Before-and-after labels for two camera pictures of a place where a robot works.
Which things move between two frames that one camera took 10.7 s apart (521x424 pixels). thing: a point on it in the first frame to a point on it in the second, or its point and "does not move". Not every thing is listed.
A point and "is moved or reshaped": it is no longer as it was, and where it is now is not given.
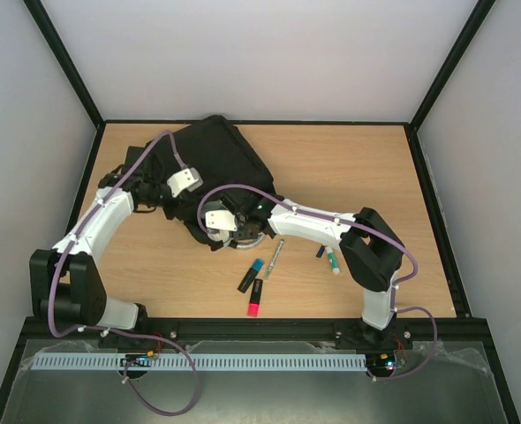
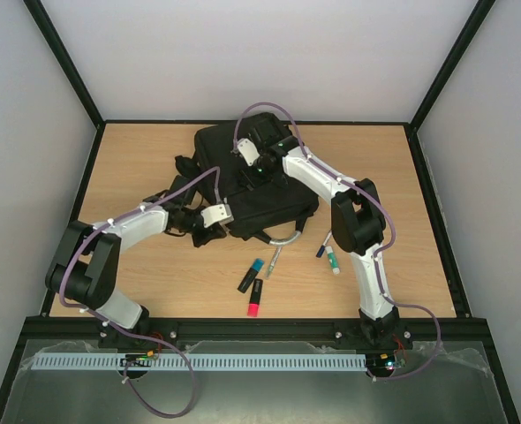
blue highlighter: x=251 y=276 does not move
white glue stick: x=333 y=260 does not move
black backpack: x=213 y=147 is moved or reshaped
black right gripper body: x=224 y=234 to x=246 y=177
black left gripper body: x=168 y=203 to x=208 y=234
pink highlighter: x=255 y=298 does not move
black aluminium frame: x=462 y=334 does not move
